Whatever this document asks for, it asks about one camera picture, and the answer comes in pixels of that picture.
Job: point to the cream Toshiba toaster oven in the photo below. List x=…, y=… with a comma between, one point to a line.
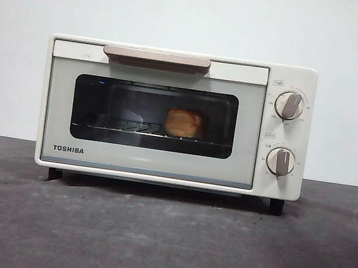
x=294, y=190

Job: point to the golden bread loaf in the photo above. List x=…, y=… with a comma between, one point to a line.
x=183, y=124

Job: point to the cream oven knob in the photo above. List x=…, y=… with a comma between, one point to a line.
x=289, y=105
x=281, y=161

